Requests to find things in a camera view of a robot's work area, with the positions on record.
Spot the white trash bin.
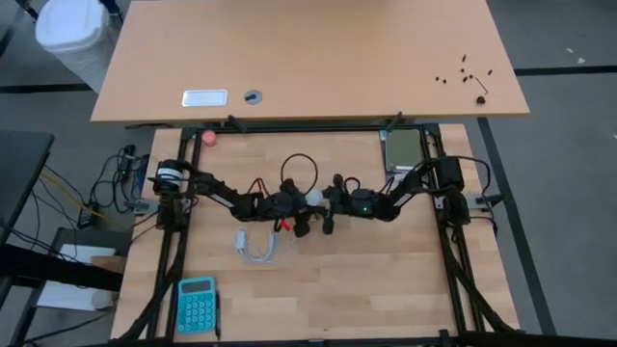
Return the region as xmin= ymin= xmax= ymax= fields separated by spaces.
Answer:
xmin=35 ymin=0 xmax=117 ymax=95

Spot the teal calculator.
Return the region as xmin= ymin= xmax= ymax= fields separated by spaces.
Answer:
xmin=176 ymin=276 xmax=218 ymax=335

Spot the black side desk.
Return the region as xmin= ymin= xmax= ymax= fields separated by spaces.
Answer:
xmin=0 ymin=130 xmax=56 ymax=247

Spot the hard drive in antistatic bag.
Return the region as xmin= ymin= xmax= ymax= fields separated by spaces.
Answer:
xmin=384 ymin=127 xmax=426 ymax=175

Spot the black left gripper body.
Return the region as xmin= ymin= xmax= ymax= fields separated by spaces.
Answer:
xmin=267 ymin=177 xmax=312 ymax=239

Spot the light wooden desk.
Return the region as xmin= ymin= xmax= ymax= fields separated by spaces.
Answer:
xmin=90 ymin=0 xmax=530 ymax=127

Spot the thin yellow wire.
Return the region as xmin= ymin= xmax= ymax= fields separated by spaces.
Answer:
xmin=40 ymin=172 xmax=129 ymax=231

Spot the white paper sheet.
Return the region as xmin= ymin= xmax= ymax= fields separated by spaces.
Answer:
xmin=37 ymin=243 xmax=119 ymax=311

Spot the silver metal plate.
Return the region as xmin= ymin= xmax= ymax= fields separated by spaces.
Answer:
xmin=181 ymin=89 xmax=229 ymax=108

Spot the black metal beam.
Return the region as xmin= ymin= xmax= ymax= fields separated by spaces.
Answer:
xmin=0 ymin=243 xmax=125 ymax=293

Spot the small black device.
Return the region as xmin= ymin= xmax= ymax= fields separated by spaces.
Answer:
xmin=78 ymin=204 xmax=98 ymax=229

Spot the white power cord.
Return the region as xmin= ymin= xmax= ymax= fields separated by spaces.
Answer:
xmin=233 ymin=219 xmax=317 ymax=264

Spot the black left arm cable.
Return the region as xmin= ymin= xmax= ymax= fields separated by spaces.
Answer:
xmin=280 ymin=152 xmax=320 ymax=194

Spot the grey metal bracket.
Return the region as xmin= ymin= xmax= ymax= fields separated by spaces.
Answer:
xmin=469 ymin=192 xmax=503 ymax=209
xmin=123 ymin=199 xmax=163 ymax=216

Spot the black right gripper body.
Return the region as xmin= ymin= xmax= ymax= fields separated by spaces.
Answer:
xmin=321 ymin=173 xmax=378 ymax=236

